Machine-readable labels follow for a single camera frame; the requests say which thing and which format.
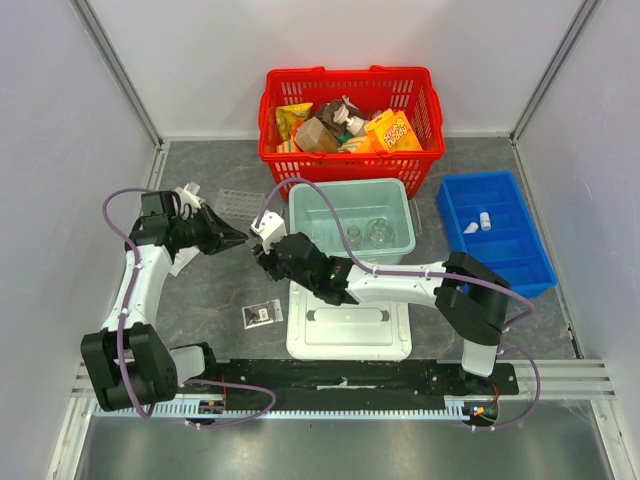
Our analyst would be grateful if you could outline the clear test tube rack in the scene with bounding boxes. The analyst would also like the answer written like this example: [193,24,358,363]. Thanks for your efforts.
[214,189,265,219]

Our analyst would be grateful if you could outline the yellow snack bag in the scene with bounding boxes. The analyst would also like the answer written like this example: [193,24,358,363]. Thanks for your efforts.
[275,102,313,141]

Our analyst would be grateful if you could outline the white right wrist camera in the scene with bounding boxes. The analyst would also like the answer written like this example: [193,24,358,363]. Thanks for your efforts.
[251,210,287,253]

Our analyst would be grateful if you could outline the slotted cable duct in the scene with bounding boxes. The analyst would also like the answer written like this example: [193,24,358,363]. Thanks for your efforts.
[92,397,474,420]

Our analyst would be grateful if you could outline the light teal plastic bin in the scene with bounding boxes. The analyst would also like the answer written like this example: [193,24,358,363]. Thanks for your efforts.
[289,178,416,264]

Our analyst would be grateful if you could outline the red plastic shopping basket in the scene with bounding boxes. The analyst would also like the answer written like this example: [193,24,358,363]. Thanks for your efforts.
[258,65,445,199]

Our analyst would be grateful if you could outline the small glass vial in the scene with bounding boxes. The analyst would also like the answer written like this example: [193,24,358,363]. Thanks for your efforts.
[346,225,363,251]

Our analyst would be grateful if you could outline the white bin lid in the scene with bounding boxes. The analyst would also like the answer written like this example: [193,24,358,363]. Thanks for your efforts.
[286,282,412,361]

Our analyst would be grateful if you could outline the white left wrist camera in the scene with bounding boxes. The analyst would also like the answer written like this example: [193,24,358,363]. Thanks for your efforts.
[174,182,205,210]

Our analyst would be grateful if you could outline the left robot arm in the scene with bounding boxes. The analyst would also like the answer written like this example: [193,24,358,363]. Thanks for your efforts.
[80,188,248,418]

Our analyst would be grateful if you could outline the blue compartment tray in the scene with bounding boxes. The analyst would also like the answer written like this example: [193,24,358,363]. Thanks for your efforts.
[436,171,557,298]

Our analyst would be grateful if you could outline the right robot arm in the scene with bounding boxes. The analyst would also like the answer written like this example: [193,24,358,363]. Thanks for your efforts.
[252,231,511,394]

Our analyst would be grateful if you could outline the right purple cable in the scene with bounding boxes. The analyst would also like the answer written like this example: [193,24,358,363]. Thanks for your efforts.
[254,178,544,431]

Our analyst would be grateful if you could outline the white capped vial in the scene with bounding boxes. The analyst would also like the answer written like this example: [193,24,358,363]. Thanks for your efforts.
[463,222,479,234]
[479,211,492,231]

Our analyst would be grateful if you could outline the brown cardboard box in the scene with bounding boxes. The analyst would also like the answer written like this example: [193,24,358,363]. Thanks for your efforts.
[294,117,340,154]

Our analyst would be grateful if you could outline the white pump bottle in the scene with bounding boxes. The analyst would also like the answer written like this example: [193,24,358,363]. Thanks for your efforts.
[334,106,366,137]

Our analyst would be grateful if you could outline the orange Scrub Daddy box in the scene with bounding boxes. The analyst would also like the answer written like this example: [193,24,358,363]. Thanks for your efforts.
[364,109,422,153]

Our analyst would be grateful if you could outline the black powder sachet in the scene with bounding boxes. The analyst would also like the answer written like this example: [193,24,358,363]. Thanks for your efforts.
[241,299,284,329]

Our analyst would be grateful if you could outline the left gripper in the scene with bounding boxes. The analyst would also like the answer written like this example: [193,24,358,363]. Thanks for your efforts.
[170,203,248,256]

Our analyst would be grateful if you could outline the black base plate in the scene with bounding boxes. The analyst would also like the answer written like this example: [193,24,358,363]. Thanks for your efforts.
[205,359,519,396]

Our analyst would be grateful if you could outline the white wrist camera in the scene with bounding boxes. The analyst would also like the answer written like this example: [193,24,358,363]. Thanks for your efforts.
[251,210,287,253]
[174,182,205,210]

